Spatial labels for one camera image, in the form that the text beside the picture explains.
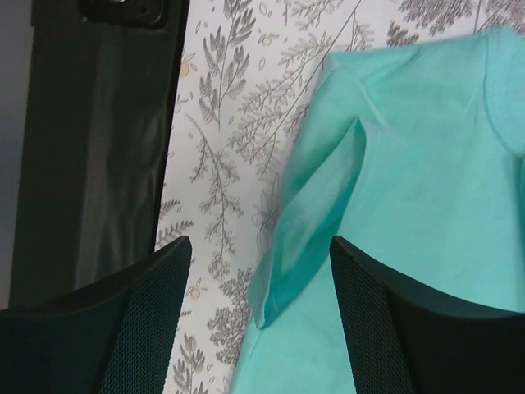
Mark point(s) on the teal t shirt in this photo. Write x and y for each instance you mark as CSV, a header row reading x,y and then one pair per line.
x,y
414,154

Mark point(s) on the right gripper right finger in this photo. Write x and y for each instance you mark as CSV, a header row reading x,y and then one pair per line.
x,y
403,336

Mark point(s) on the floral table mat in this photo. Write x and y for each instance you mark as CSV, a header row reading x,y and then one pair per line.
x,y
247,73

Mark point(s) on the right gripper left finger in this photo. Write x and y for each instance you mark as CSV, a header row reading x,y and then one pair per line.
x,y
112,336

